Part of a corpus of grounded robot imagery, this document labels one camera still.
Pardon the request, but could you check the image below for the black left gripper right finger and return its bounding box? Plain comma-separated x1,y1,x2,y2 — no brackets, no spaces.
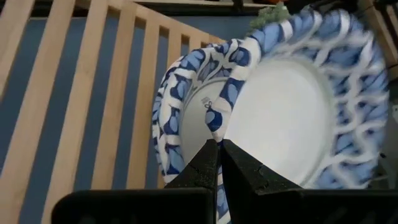
220,139,398,224

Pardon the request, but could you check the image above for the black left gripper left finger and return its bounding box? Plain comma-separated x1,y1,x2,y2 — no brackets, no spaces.
51,139,219,224

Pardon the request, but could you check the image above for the blue patterned paper bowl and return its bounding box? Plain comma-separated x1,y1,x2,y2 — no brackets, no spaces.
151,39,261,187
205,7,391,224

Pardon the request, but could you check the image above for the slatted wooden shelf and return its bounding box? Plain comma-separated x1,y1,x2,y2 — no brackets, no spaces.
0,0,228,224

